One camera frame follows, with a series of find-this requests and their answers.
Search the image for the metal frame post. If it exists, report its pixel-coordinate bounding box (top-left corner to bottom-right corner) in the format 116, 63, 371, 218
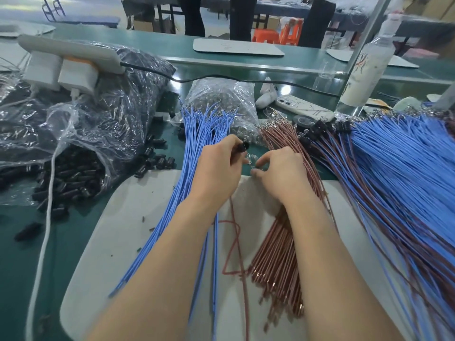
349, 0, 390, 69

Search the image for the person's right hand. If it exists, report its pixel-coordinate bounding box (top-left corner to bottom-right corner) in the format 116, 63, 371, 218
250, 147, 323, 206

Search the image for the pale green object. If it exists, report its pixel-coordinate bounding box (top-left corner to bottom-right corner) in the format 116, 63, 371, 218
392, 96, 422, 112

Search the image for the white cased smartphone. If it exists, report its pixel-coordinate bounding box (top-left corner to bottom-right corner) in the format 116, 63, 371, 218
275, 94, 335, 122

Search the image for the white and orange charger plug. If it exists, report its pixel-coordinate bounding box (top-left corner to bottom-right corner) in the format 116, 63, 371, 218
57, 57, 99, 99

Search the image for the blue metal chair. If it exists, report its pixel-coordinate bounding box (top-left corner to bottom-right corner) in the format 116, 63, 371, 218
41, 0, 67, 22

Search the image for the pile of capped blue-brown wires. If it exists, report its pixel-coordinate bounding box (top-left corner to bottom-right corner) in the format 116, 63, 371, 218
300, 109, 455, 341

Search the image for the white rounded mat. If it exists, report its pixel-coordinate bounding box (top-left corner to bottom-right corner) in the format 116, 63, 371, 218
325, 48, 420, 70
193, 38, 285, 57
0, 22, 56, 39

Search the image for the white power strip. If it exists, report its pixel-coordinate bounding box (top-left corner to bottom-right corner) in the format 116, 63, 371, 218
17, 34, 127, 75

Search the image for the person's left hand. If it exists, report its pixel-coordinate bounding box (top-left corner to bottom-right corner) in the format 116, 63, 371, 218
192, 134, 250, 210

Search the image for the orange plastic stool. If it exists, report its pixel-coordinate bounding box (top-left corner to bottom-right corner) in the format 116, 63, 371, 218
279, 18, 305, 47
251, 28, 282, 43

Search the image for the pile of loose black caps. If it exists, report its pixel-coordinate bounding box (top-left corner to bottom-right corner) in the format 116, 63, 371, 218
0, 134, 177, 242

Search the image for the bundle of brown wires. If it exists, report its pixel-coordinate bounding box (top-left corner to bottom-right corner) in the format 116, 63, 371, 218
248, 120, 339, 328

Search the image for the clear bag of black caps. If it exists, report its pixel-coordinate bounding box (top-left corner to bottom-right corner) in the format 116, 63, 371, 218
0, 40, 177, 207

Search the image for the white cloth glove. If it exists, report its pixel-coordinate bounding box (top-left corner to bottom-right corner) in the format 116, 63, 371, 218
255, 81, 278, 110

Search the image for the clear plastic bottle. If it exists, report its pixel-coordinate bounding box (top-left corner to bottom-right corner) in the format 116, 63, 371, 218
337, 13, 403, 117

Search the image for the white work mat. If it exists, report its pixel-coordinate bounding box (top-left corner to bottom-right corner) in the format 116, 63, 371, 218
59, 170, 422, 341

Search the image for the person's left forearm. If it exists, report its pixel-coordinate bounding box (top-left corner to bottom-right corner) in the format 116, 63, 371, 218
86, 198, 222, 341

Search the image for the white charging cable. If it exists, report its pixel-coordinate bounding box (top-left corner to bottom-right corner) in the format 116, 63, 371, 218
24, 91, 78, 341

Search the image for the person's right forearm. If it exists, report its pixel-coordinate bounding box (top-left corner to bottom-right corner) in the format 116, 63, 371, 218
284, 196, 404, 341

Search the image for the bundle of blue wires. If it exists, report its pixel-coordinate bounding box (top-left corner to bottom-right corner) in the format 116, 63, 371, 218
108, 100, 239, 341

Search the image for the black tape roll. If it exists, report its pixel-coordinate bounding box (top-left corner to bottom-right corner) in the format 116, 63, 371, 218
292, 115, 315, 130

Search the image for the single brown wire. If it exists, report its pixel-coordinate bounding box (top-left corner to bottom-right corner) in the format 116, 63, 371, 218
218, 194, 251, 341

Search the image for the clear bag of metal terminals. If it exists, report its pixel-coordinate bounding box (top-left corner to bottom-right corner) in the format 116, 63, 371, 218
184, 77, 264, 147

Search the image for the black power cable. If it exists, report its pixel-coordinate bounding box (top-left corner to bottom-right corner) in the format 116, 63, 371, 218
120, 62, 339, 99

